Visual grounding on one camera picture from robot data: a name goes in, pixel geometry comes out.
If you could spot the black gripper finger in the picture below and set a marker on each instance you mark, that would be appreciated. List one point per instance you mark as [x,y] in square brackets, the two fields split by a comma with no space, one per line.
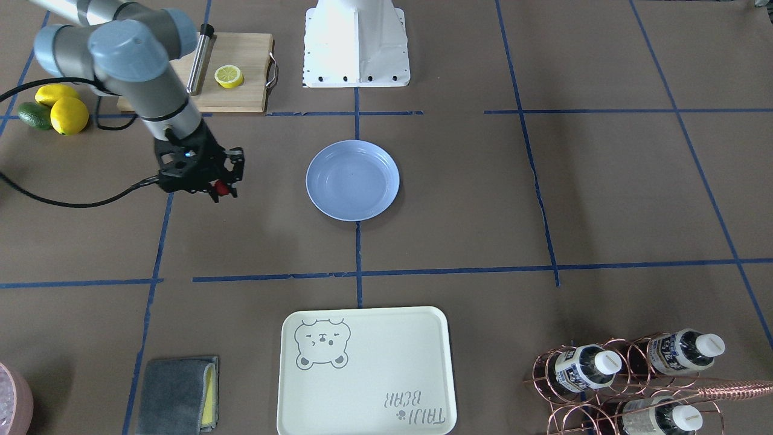
[231,185]
[213,191]

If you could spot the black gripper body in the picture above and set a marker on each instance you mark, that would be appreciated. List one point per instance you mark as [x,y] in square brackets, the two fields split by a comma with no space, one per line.
[212,151]

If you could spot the red strawberry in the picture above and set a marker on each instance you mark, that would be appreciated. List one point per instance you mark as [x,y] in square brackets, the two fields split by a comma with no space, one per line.
[222,188]

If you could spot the blue round plate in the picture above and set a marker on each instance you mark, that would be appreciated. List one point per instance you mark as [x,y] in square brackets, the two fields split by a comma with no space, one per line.
[352,180]

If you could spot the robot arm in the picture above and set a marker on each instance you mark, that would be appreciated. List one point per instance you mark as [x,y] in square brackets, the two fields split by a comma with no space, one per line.
[125,49]

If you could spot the wooden cutting board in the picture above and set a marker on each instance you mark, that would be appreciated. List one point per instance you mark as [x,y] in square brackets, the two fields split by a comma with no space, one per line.
[248,51]

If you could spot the half lemon slice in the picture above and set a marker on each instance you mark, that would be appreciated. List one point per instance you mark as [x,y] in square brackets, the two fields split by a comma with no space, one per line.
[229,76]

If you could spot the large yellow lemon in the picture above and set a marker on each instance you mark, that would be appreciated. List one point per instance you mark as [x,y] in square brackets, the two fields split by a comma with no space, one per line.
[69,116]

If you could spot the green lime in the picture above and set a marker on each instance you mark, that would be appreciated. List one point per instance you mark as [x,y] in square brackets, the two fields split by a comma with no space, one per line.
[35,115]

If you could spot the grey folded cloth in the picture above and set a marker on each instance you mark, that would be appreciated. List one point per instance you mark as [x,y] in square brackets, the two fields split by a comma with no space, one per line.
[180,396]

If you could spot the cream bear tray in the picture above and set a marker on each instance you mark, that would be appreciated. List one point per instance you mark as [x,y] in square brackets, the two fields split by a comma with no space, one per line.
[366,371]

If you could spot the pink bowl of ice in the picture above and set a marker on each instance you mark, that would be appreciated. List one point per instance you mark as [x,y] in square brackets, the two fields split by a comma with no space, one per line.
[17,403]

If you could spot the tea bottle middle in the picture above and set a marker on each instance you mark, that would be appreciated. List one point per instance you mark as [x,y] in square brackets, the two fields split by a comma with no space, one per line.
[585,368]

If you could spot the tea bottle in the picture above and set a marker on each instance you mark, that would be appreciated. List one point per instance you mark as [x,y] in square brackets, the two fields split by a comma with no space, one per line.
[684,352]
[585,368]
[659,415]

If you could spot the copper spiral bar spoon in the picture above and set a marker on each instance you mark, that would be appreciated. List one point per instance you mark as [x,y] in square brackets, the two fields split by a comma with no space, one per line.
[729,391]

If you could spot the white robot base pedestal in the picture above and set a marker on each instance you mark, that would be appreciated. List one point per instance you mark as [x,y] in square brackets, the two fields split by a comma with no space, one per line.
[355,44]

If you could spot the copper wire bottle rack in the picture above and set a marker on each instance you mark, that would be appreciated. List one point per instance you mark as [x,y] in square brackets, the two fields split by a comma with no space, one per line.
[597,411]

